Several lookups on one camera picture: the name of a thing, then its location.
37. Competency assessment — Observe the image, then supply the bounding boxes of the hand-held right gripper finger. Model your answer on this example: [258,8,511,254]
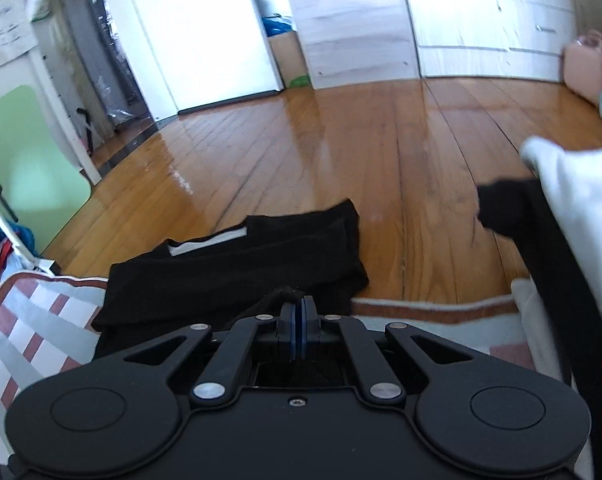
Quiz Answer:
[301,296,488,407]
[93,300,302,409]

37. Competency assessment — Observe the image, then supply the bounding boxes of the black garment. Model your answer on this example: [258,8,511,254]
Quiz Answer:
[91,199,371,361]

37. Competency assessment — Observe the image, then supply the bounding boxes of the dark cloth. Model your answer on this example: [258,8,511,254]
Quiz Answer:
[476,177,602,480]

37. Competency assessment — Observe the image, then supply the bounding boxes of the plaid blanket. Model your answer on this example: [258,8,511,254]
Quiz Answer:
[0,270,573,463]

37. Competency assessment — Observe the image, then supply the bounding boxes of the cardboard box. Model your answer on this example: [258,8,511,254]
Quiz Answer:
[268,30,312,93]

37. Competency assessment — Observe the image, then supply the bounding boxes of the blue cloth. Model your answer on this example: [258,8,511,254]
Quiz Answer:
[0,214,38,257]

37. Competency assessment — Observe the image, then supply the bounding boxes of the white garment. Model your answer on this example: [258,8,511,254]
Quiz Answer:
[520,136,602,480]

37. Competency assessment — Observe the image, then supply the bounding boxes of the blue plastic bag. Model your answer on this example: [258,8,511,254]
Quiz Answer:
[261,14,298,39]

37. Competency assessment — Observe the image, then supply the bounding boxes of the light wooden wardrobe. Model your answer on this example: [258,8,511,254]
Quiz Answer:
[280,0,423,91]

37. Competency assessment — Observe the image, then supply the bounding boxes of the pink bag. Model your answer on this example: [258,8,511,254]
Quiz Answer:
[561,30,602,107]

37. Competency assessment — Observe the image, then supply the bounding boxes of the white drawer cabinet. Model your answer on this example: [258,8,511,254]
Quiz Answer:
[396,0,602,84]

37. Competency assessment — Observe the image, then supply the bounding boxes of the white wall poster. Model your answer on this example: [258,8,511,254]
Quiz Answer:
[0,0,40,77]

